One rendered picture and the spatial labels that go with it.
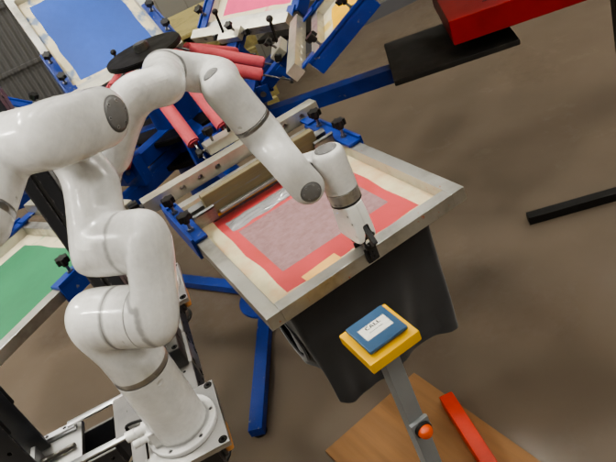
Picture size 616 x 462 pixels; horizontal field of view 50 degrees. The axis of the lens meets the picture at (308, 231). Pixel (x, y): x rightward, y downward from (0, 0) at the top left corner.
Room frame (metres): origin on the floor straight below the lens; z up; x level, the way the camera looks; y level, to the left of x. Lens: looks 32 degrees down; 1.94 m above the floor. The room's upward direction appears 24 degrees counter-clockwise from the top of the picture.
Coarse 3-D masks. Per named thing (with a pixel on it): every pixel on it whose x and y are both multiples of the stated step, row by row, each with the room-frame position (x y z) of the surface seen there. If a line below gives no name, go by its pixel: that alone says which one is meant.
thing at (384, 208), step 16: (368, 192) 1.56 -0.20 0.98; (384, 192) 1.53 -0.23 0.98; (304, 208) 1.63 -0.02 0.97; (320, 208) 1.59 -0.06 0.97; (368, 208) 1.49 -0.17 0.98; (384, 208) 1.45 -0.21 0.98; (400, 208) 1.42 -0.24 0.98; (320, 224) 1.52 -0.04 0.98; (336, 224) 1.48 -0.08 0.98; (384, 224) 1.39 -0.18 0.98
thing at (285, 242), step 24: (264, 192) 1.83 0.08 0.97; (264, 216) 1.69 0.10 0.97; (288, 216) 1.63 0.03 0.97; (240, 240) 1.62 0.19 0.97; (264, 240) 1.56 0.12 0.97; (288, 240) 1.51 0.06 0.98; (312, 240) 1.46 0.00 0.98; (336, 240) 1.41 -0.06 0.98; (264, 264) 1.45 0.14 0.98; (288, 264) 1.40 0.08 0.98; (312, 264) 1.36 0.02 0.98; (288, 288) 1.30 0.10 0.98
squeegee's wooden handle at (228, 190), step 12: (312, 132) 1.88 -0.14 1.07; (300, 144) 1.87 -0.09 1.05; (312, 144) 1.88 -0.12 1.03; (252, 168) 1.82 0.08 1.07; (264, 168) 1.83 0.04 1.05; (228, 180) 1.80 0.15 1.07; (240, 180) 1.80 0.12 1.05; (252, 180) 1.81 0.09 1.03; (264, 180) 1.82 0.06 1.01; (204, 192) 1.78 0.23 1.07; (216, 192) 1.78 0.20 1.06; (228, 192) 1.79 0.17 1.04; (240, 192) 1.80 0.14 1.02; (204, 204) 1.77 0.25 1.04; (216, 204) 1.77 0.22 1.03
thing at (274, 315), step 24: (360, 144) 1.79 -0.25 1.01; (240, 168) 2.00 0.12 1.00; (384, 168) 1.62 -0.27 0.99; (408, 168) 1.54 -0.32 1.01; (432, 192) 1.42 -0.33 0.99; (456, 192) 1.34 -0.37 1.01; (408, 216) 1.32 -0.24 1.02; (432, 216) 1.31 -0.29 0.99; (384, 240) 1.27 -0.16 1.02; (216, 264) 1.49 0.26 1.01; (336, 264) 1.26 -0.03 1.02; (360, 264) 1.25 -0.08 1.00; (240, 288) 1.34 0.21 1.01; (312, 288) 1.21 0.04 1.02; (264, 312) 1.21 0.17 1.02; (288, 312) 1.19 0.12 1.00
